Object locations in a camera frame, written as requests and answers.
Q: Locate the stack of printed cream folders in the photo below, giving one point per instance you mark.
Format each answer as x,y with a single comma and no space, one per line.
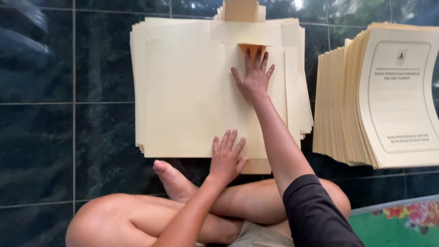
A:
394,99

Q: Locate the black sleeve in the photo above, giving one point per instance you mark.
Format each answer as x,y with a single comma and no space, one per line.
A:
315,216

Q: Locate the cream folder sheet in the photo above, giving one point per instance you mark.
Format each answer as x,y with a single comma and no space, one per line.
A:
185,103

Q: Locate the stack of plain cream folders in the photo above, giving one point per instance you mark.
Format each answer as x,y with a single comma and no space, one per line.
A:
137,85

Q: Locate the person's leg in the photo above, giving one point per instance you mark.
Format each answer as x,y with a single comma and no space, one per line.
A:
247,202
109,223

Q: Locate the person's right leg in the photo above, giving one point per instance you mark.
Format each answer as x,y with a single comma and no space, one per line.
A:
247,202

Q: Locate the person's left hand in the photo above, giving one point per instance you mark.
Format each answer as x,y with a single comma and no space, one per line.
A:
224,163

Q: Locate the green floral mat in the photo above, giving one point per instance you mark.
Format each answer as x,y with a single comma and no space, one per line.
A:
394,226

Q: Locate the person's left leg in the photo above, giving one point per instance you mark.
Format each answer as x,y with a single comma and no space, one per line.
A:
109,223

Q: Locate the person's right hand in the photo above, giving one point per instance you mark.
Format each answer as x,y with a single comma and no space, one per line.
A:
255,84

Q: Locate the beige shorts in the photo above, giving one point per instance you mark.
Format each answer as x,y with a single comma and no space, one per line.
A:
255,238

